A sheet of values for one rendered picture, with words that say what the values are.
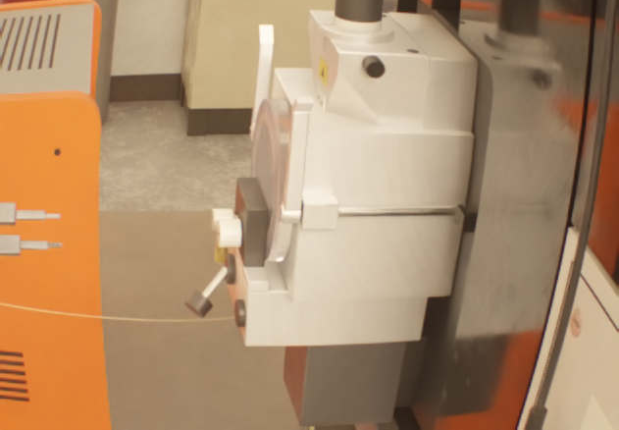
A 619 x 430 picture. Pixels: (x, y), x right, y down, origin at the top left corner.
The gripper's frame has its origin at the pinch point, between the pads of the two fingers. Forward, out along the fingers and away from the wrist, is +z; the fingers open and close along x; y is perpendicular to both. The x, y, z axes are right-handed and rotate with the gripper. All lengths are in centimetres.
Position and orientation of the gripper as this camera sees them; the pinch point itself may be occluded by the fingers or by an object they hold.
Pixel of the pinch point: (59, 231)
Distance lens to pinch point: 67.4
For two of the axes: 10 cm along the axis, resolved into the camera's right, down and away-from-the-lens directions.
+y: -0.8, -9.2, 3.8
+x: -1.9, 3.9, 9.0
